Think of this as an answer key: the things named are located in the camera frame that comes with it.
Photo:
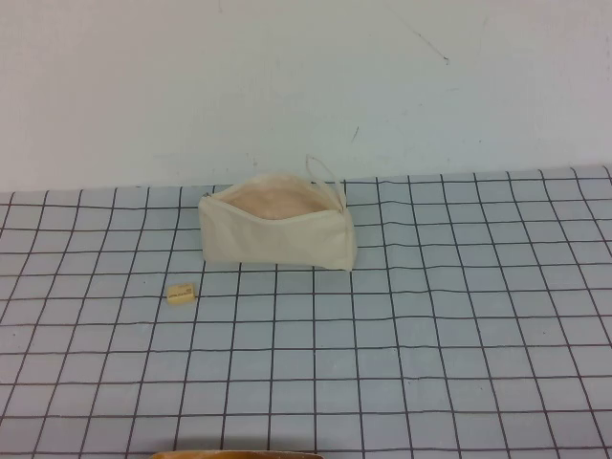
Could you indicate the cream rectangular printed eraser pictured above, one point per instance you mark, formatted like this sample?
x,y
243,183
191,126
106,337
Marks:
x,y
181,294

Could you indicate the cream fabric zipper pencil case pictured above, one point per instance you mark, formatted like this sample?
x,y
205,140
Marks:
x,y
268,244

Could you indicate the grey grid-patterned tablecloth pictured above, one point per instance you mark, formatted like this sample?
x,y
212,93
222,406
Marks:
x,y
430,344

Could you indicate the tan rounded object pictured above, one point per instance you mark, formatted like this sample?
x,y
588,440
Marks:
x,y
205,454

